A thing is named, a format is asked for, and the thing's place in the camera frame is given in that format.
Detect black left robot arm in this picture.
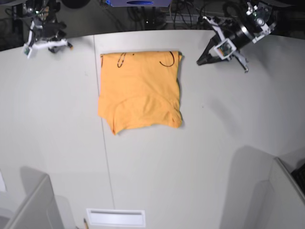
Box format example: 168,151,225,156
196,1,277,72

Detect pencil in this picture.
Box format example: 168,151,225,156
83,218,89,229

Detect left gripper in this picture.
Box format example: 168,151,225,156
196,22,251,66

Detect grey partition panel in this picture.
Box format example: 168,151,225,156
270,157,305,213
0,174,64,229

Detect grey partition panel left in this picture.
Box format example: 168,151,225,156
0,174,64,229

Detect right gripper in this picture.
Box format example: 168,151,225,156
35,21,67,54

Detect yellow orange T-shirt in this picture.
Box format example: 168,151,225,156
98,51,182,135

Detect blue purple device box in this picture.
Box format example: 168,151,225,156
105,0,172,7

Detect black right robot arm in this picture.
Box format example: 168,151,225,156
23,0,71,58

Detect grey partition panel right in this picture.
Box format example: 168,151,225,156
270,157,305,213

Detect black keyboard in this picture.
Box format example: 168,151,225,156
291,164,305,192

